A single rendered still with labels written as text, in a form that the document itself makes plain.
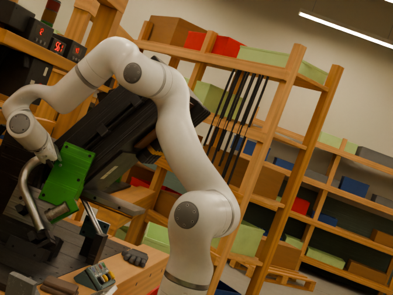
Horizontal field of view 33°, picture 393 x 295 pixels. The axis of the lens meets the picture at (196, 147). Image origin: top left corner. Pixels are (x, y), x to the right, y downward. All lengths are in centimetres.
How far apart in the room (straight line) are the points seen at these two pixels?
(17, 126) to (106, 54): 34
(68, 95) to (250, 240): 335
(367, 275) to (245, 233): 616
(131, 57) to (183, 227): 46
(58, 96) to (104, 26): 121
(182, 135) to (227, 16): 975
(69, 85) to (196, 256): 61
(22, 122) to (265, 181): 324
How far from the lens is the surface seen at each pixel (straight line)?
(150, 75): 171
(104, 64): 186
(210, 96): 547
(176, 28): 619
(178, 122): 172
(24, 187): 226
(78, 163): 227
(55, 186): 227
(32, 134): 199
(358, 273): 1101
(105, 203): 234
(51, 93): 195
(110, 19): 310
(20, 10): 216
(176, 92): 180
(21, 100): 204
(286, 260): 947
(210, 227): 160
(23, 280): 106
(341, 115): 1134
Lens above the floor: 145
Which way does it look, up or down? 1 degrees down
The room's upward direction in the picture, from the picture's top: 21 degrees clockwise
